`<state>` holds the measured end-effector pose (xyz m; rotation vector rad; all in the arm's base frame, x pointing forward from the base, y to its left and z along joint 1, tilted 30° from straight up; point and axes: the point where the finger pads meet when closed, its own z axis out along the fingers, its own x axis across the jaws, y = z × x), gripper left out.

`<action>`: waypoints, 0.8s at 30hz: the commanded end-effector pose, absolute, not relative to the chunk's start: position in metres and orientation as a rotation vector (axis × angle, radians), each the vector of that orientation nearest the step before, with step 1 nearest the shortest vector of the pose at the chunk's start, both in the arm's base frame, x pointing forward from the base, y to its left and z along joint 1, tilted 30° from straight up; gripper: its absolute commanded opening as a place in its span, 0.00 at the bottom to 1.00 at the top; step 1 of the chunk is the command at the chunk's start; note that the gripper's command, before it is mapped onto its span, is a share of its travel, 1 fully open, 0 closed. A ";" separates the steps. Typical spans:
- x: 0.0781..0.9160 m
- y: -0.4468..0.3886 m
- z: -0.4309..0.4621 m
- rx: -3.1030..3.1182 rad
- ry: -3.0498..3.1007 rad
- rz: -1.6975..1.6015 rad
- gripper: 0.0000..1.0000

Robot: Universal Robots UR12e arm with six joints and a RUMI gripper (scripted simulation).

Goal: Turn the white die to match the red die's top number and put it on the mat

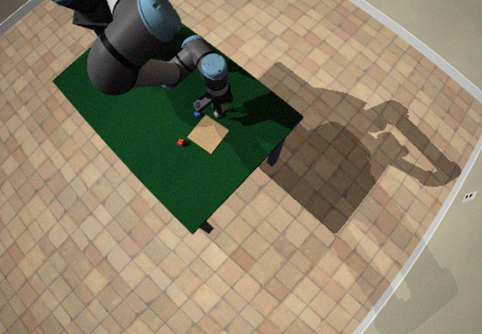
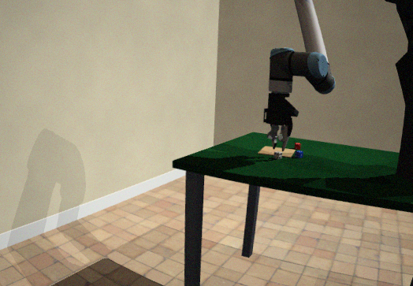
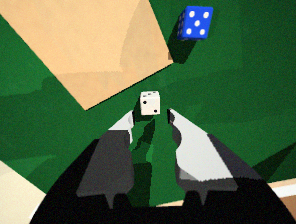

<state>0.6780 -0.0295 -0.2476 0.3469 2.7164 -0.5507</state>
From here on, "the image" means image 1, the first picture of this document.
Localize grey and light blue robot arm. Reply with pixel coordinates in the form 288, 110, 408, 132
52, 0, 228, 112

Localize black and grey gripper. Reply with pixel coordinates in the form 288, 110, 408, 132
212, 83, 233, 117

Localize peach flat mat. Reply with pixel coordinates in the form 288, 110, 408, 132
188, 115, 229, 154

